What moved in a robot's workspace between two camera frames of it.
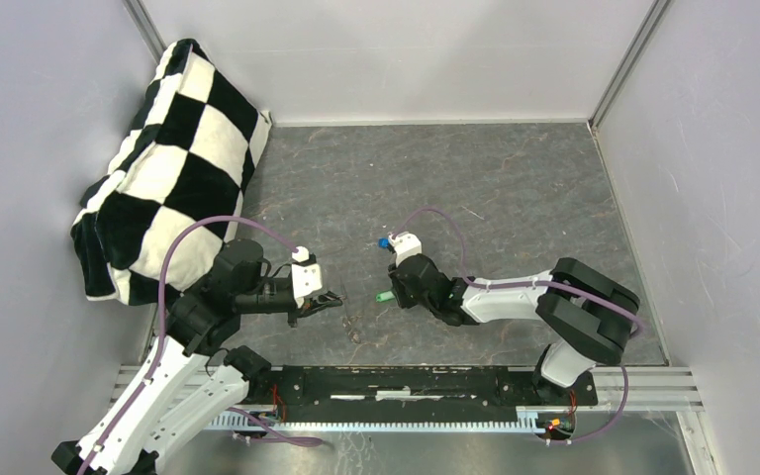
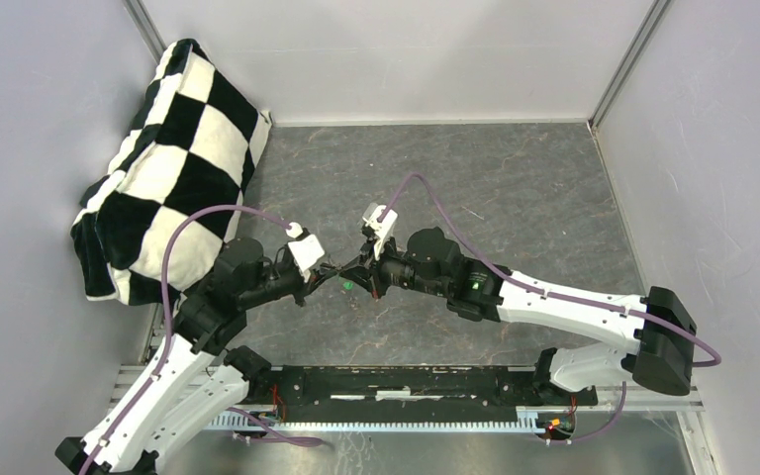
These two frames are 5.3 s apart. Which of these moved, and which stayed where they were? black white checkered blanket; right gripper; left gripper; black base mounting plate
Moved: right gripper; left gripper
Stayed: black white checkered blanket; black base mounting plate
